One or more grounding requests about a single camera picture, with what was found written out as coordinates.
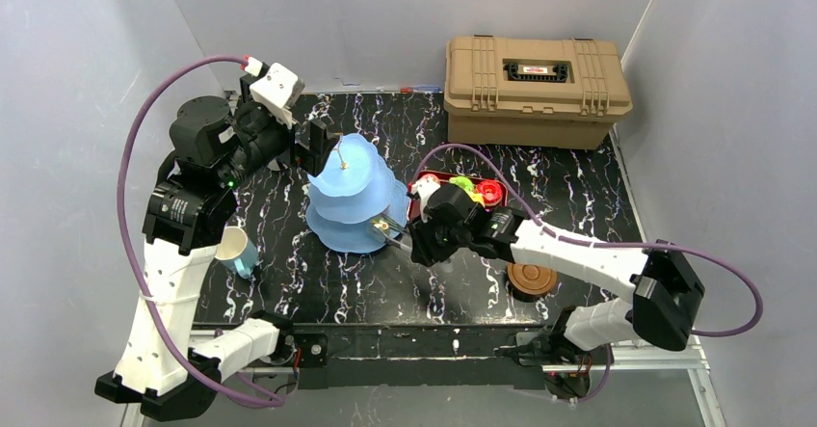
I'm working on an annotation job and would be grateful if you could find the red glazed donut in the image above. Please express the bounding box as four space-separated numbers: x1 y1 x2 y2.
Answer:
475 179 505 208

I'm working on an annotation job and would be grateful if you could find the purple cable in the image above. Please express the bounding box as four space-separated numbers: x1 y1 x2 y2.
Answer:
117 54 286 410
411 143 765 406

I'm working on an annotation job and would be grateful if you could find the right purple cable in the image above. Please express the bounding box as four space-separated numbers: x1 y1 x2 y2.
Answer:
411 143 765 406

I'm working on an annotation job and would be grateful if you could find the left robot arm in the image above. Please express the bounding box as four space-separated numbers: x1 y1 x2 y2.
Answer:
94 95 340 422

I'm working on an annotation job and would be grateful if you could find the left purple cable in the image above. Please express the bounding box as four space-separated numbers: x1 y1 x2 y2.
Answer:
117 54 286 410

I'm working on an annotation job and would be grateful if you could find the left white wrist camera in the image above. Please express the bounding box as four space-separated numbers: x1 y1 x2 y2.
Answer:
244 56 305 130

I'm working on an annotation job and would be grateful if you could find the round brown wooden box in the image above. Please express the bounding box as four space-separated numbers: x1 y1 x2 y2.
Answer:
506 263 558 302

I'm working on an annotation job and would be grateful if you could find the red blue pen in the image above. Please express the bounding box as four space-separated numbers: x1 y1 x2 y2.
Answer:
399 85 441 94

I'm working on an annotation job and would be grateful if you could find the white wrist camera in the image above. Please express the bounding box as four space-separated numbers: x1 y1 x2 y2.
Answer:
244 56 305 130
408 174 441 210

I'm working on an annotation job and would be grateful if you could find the blue three-tier cake stand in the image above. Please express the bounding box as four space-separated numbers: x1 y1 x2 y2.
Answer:
305 133 410 254

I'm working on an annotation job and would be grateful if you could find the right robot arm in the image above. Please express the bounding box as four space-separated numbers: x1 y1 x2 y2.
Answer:
408 181 705 351

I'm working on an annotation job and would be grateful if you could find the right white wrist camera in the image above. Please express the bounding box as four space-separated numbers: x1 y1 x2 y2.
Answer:
408 174 441 210

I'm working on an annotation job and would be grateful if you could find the red rectangular tray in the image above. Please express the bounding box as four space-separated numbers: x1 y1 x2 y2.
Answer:
407 170 510 221

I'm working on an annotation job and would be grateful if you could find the tan plastic toolbox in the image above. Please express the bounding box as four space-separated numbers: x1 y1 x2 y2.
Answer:
442 36 633 150

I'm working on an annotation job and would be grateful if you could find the yellow cake slice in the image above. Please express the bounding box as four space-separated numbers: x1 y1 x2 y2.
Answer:
469 193 486 207

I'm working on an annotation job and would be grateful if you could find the green glazed donut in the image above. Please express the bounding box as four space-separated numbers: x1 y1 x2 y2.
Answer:
448 175 476 195

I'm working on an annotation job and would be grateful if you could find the light blue cup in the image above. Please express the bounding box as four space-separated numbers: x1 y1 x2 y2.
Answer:
215 226 259 280

